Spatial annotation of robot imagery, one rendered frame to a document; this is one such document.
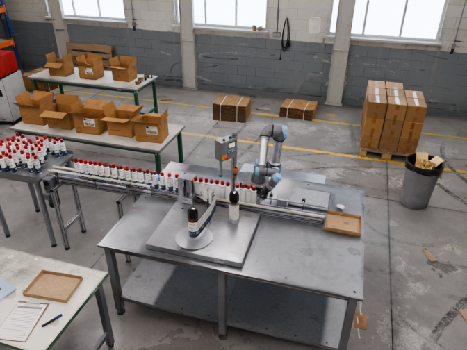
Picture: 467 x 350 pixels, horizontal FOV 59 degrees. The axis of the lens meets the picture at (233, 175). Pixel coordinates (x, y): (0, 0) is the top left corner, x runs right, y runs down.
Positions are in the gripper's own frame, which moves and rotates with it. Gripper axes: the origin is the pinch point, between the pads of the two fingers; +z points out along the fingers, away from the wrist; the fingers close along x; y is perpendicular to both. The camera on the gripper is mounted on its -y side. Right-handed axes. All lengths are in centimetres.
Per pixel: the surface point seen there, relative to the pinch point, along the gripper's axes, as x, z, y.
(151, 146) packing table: -127, 91, -101
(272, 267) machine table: 30, -5, 71
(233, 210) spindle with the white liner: -16.3, -0.9, 32.6
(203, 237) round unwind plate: -25, 19, 59
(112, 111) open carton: -199, 103, -135
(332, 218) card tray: 64, -25, -6
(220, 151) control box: -53, -23, 1
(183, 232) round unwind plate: -41, 28, 58
